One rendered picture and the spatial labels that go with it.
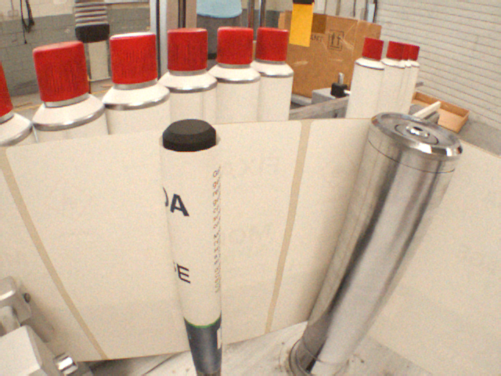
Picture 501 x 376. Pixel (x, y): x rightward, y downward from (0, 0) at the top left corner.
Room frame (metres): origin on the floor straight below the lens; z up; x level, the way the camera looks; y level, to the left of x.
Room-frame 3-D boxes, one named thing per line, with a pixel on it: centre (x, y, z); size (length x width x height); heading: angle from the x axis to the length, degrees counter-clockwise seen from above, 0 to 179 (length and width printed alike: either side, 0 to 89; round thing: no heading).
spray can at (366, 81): (0.50, -0.18, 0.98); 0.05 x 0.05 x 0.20
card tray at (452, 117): (1.05, -0.70, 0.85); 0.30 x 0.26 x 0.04; 137
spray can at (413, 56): (0.67, -0.34, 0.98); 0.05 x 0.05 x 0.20
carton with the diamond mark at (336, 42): (1.05, -0.25, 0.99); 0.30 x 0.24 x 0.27; 146
